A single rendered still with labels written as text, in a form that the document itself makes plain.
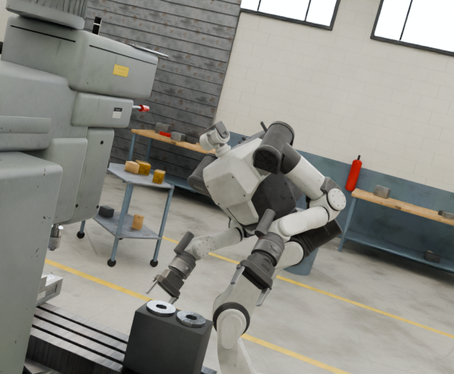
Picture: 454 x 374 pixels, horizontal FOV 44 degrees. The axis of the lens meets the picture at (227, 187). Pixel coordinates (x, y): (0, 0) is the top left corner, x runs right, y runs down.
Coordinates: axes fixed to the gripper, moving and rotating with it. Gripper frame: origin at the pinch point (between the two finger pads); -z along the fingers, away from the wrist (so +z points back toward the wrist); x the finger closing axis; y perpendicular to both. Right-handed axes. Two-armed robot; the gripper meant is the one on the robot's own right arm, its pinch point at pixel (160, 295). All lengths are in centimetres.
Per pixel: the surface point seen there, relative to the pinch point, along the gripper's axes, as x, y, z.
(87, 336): 17.5, 9.6, -29.0
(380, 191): -365, -357, 432
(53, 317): 26.4, -2.7, -29.9
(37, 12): 99, 52, 17
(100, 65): 78, 44, 25
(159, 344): 9.6, 38.8, -21.3
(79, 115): 73, 41, 11
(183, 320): 10.4, 44.3, -12.5
